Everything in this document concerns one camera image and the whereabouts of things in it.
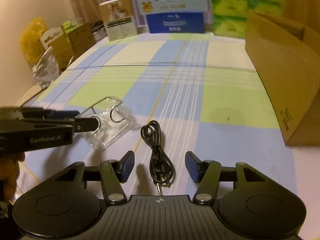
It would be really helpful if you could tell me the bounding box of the clear plastic packaging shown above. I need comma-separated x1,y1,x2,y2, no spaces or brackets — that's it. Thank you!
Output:
78,96,136,150

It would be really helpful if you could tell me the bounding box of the black audio cable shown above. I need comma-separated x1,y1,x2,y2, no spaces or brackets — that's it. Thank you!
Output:
140,119,175,196

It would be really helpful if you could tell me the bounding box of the person's left hand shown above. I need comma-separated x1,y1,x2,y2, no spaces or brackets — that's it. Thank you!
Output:
1,152,25,200

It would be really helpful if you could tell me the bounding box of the crumpled silver plastic bag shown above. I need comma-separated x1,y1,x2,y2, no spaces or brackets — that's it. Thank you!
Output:
32,47,60,89

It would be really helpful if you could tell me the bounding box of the yellow plastic bag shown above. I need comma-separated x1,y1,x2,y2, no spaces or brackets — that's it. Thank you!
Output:
20,17,48,64

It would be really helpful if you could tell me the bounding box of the checkered tablecloth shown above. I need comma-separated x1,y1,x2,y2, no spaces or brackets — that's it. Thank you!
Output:
17,33,297,195

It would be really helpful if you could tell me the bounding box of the white product box with photo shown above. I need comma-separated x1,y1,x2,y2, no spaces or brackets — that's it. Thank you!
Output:
98,0,138,41

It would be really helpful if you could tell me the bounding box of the brown cardboard box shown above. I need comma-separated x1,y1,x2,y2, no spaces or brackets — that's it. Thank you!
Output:
246,11,319,146

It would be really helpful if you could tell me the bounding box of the blue milk carton box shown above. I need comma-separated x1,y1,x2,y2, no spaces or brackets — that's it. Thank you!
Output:
146,12,204,34

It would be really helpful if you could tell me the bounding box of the green tissue packs stack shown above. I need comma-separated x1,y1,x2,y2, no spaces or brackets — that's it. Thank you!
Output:
211,0,282,38

